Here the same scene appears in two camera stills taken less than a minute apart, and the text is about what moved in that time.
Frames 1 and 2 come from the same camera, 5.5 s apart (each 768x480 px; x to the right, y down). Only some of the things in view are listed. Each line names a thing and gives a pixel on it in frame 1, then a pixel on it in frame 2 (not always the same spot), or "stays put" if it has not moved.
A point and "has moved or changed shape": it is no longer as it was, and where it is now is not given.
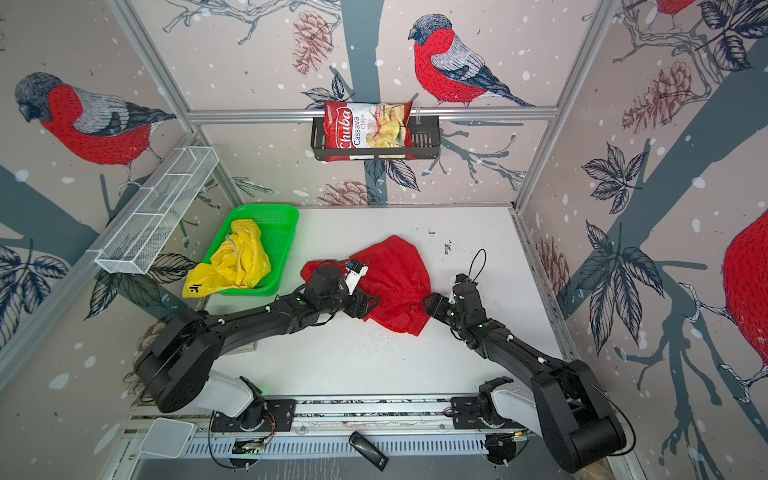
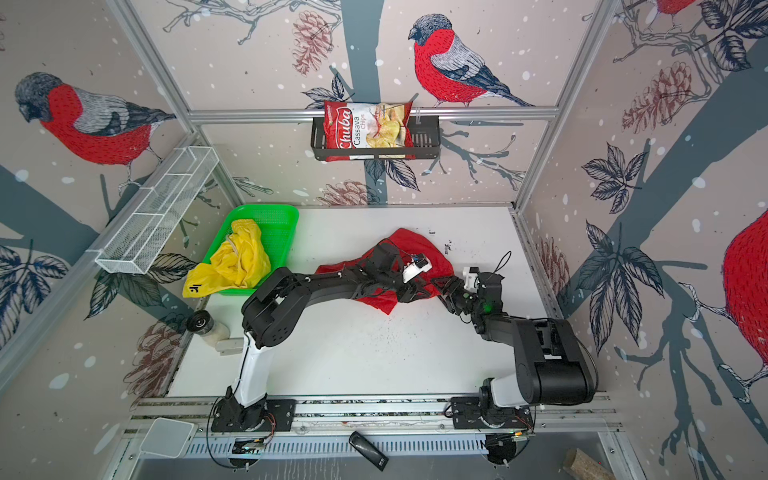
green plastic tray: x=278 y=226 stays put
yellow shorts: x=239 y=263 stays put
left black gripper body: x=343 y=301 to x=392 y=280
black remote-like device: x=368 y=450 stays put
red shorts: x=397 y=277 has moved or changed shape
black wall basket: x=425 y=137 stays put
